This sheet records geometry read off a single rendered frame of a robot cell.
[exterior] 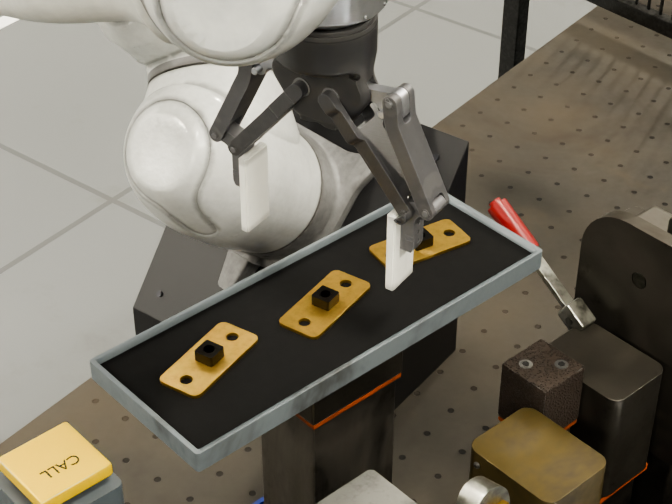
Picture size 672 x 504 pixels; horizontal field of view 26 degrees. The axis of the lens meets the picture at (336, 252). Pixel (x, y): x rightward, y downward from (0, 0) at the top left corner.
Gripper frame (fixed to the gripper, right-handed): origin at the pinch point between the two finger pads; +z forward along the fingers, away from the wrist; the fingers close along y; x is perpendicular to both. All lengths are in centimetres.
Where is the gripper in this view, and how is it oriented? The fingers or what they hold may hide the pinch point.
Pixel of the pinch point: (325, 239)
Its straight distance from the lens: 114.1
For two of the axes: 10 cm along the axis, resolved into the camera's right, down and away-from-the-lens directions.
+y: 8.3, 3.3, -4.4
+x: 5.5, -5.0, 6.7
